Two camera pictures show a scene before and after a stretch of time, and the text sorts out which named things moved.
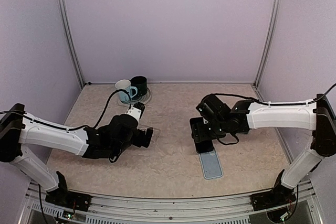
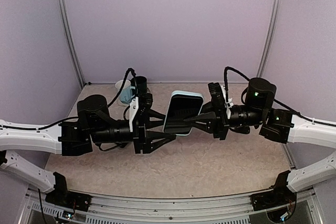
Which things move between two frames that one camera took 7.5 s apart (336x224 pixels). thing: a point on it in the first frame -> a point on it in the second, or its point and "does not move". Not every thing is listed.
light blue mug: [125, 84] does not move
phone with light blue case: [210, 164] -> [182, 93]
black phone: [204, 147] -> [180, 107]
